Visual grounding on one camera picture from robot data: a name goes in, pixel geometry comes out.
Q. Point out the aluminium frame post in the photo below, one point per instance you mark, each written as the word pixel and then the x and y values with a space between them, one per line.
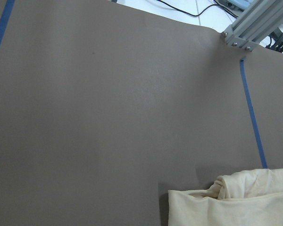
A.
pixel 260 19

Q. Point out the cream long-sleeve printed shirt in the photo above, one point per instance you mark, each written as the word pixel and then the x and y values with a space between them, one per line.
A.
pixel 246 198

